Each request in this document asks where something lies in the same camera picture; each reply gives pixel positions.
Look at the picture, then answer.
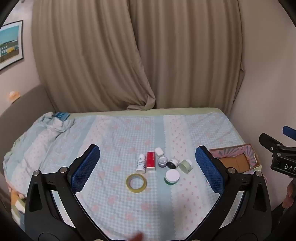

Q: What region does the grey upholstered headboard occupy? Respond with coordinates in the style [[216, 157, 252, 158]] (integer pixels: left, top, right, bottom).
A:
[[0, 85, 56, 176]]

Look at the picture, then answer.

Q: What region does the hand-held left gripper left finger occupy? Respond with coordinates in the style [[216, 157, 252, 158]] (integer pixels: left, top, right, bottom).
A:
[[24, 144, 109, 241]]

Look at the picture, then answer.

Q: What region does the framed wall picture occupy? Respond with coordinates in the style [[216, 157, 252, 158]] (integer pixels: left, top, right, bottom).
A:
[[0, 20, 23, 71]]

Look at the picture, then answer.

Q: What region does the pale green jar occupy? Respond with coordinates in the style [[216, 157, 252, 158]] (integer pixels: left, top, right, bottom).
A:
[[179, 159, 193, 173]]

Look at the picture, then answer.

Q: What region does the person's right hand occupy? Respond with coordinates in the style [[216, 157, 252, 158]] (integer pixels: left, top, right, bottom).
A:
[[282, 178, 295, 209]]

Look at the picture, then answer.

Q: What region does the black jar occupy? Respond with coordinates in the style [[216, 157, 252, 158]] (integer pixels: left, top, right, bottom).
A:
[[166, 158, 179, 169]]

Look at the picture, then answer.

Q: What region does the white lid green jar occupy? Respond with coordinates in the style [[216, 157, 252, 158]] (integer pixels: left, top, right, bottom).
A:
[[164, 169, 180, 185]]

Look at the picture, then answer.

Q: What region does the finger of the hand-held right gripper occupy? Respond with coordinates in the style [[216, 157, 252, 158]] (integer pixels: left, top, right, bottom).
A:
[[259, 133, 285, 153], [282, 126, 296, 141]]

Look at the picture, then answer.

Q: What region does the pink patterned cardboard box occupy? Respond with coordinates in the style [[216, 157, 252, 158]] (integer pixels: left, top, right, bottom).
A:
[[209, 144, 262, 174]]

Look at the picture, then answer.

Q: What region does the red and white box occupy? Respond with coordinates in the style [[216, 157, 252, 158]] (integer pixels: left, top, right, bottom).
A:
[[147, 151, 156, 172]]

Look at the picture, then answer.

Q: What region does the beige curtain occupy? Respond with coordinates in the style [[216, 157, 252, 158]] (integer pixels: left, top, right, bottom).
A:
[[31, 0, 156, 111], [127, 0, 245, 110]]

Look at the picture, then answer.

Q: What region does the yellow tape roll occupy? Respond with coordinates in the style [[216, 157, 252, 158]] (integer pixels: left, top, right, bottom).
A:
[[126, 173, 147, 193]]

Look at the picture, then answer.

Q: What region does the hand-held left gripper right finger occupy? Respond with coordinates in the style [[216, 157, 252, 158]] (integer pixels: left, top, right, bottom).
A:
[[187, 145, 272, 241]]

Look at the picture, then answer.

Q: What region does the blue checked cloth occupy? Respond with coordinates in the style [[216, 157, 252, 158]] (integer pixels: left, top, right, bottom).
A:
[[52, 112, 70, 121]]

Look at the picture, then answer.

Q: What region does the blue checked pink-heart blanket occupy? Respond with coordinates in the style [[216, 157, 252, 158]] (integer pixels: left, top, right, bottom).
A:
[[3, 111, 262, 241]]

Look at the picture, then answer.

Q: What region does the pale green mattress sheet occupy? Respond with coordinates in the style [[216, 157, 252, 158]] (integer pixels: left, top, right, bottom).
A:
[[69, 107, 229, 119]]

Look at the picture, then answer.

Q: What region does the white plastic bottle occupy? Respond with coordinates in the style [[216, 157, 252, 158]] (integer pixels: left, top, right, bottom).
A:
[[136, 154, 147, 174]]

